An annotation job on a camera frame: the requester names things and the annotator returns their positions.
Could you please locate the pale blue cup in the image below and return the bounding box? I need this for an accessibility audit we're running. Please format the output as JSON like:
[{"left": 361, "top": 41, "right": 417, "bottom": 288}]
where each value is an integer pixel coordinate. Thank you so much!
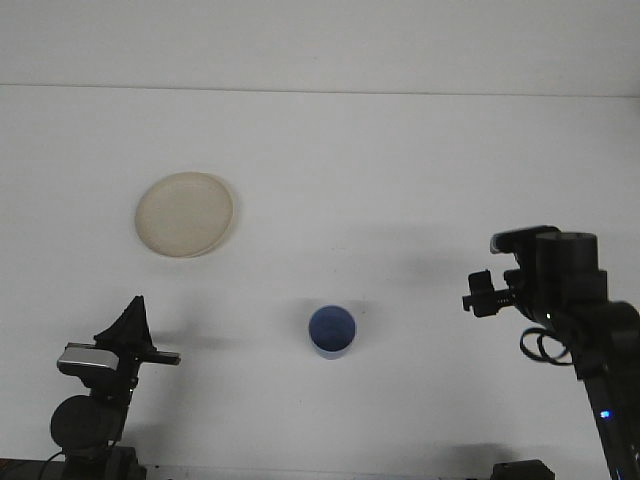
[{"left": 308, "top": 304, "right": 358, "bottom": 362}]

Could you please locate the pale round plate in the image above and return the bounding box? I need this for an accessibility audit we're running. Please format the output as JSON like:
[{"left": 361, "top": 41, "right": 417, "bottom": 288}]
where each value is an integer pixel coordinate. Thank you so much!
[{"left": 133, "top": 171, "right": 240, "bottom": 260}]

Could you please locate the dark base platform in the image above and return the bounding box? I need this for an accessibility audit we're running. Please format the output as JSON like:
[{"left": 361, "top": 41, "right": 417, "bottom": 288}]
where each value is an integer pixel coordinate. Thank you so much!
[{"left": 0, "top": 457, "right": 56, "bottom": 480}]

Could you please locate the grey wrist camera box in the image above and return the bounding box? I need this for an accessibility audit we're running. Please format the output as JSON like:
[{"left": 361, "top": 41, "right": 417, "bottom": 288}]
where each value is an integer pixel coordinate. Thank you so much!
[
  {"left": 56, "top": 347, "right": 122, "bottom": 375},
  {"left": 489, "top": 225, "right": 561, "bottom": 255}
]

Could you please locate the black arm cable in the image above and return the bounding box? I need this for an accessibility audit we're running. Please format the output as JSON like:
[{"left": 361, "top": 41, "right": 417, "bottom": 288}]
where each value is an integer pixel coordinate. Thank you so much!
[
  {"left": 42, "top": 451, "right": 66, "bottom": 480},
  {"left": 519, "top": 324, "right": 577, "bottom": 370}
]

